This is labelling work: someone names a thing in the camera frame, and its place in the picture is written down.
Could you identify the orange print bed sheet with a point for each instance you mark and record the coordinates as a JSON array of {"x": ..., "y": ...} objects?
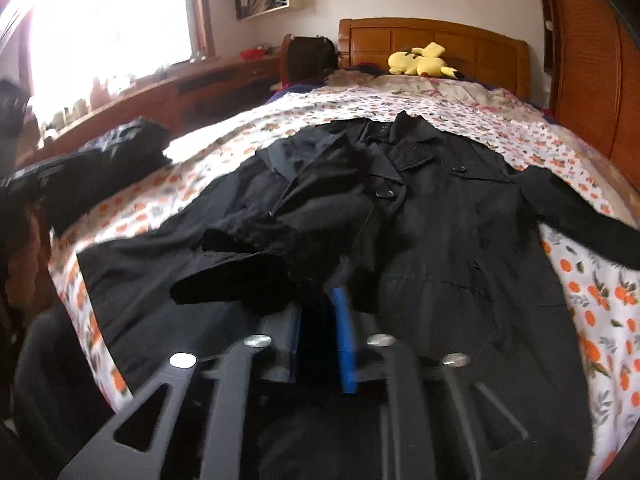
[{"x": 590, "y": 310}]

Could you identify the wooden wardrobe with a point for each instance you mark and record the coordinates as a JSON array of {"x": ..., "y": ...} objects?
[{"x": 590, "y": 60}]

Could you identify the row of bottles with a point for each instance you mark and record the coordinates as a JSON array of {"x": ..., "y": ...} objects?
[{"x": 85, "y": 102}]

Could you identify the red bowl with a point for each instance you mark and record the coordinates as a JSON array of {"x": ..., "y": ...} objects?
[{"x": 254, "y": 52}]

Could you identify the window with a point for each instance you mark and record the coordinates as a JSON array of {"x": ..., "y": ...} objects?
[{"x": 110, "y": 15}]

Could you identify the black coat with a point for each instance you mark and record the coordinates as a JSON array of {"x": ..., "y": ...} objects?
[{"x": 440, "y": 240}]

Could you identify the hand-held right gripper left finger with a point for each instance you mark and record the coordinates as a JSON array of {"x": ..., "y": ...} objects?
[{"x": 294, "y": 342}]

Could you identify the floral quilt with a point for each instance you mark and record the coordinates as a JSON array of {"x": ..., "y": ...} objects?
[{"x": 450, "y": 91}]

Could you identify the wooden bed headboard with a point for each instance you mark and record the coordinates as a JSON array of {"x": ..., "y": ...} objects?
[{"x": 440, "y": 42}]

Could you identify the wooden window cabinet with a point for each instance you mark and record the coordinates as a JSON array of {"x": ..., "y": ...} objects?
[{"x": 200, "y": 90}]

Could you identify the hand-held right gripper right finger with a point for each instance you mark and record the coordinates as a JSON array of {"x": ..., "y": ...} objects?
[{"x": 345, "y": 340}]

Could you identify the yellow plush toy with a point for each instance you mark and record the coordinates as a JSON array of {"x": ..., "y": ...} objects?
[{"x": 420, "y": 61}]

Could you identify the pile of dark clothes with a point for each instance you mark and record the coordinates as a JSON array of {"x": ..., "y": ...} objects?
[{"x": 110, "y": 160}]

